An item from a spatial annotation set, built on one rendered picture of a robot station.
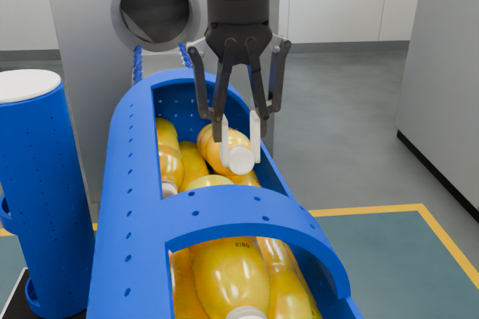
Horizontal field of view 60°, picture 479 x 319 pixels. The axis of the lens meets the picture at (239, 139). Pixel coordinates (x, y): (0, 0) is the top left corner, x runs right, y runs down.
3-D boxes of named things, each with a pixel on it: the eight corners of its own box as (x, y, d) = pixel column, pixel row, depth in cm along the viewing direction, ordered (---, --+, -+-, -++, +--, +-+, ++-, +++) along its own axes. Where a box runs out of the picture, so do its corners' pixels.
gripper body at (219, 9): (264, -19, 53) (263, 53, 57) (198, -17, 52) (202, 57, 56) (282, -11, 47) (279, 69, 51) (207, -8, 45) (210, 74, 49)
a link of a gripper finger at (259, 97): (237, 33, 54) (248, 30, 54) (254, 110, 59) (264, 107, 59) (244, 40, 50) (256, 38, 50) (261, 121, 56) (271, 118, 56)
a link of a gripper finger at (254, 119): (249, 110, 58) (254, 110, 59) (250, 154, 62) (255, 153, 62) (254, 119, 56) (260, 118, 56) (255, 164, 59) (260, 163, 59)
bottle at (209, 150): (207, 166, 79) (227, 190, 61) (190, 133, 78) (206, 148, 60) (239, 149, 80) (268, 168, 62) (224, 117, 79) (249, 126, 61)
